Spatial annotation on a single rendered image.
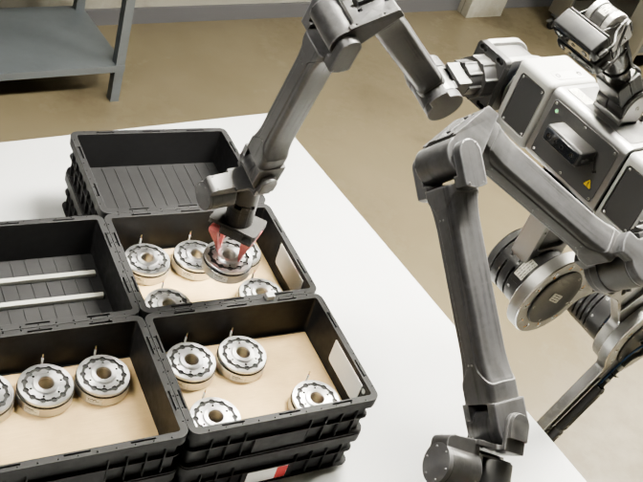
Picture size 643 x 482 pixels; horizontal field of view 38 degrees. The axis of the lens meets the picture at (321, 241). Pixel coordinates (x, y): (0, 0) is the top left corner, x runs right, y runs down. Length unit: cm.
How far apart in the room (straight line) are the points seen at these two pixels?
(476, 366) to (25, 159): 157
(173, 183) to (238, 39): 250
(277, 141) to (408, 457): 81
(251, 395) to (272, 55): 303
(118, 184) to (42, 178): 26
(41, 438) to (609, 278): 102
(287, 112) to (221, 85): 279
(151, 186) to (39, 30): 192
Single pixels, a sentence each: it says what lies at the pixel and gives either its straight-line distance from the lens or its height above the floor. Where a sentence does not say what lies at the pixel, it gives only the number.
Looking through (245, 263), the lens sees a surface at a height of 99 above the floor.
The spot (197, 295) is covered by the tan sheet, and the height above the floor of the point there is 83.
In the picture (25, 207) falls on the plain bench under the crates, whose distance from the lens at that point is 243.
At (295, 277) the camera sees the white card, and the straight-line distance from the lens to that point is 210.
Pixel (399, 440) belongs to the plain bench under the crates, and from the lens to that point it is 214.
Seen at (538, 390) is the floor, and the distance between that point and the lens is 351.
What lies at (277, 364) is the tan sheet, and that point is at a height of 83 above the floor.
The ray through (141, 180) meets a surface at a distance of 236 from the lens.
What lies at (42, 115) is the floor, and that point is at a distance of 398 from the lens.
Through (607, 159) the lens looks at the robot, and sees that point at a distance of 176.
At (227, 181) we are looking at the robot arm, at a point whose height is 121.
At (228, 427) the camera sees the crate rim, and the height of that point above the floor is 93.
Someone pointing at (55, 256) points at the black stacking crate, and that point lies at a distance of 212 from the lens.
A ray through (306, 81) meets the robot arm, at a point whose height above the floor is 150.
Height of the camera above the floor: 227
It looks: 38 degrees down
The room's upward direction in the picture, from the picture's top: 20 degrees clockwise
